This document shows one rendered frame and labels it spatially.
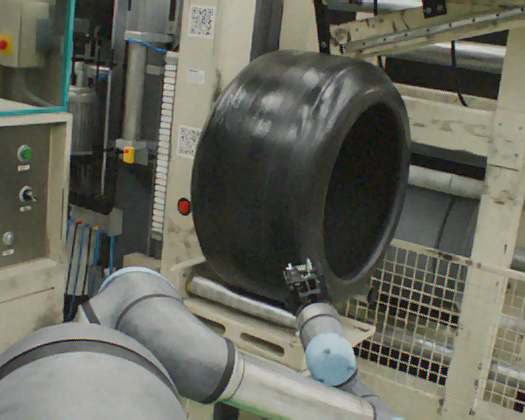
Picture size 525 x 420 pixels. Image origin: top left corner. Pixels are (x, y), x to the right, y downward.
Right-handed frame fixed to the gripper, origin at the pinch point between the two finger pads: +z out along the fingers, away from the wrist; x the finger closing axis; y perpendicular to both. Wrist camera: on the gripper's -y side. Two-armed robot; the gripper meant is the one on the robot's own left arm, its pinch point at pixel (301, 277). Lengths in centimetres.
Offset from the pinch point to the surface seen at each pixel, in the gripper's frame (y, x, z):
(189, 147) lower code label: 18.7, 17.0, 41.9
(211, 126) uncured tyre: 29.5, 10.1, 17.9
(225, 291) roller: -9.8, 16.6, 20.0
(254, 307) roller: -12.1, 11.0, 13.9
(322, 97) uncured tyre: 31.8, -12.6, 11.0
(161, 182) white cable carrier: 10, 26, 47
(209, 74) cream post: 35, 8, 42
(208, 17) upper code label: 48, 5, 45
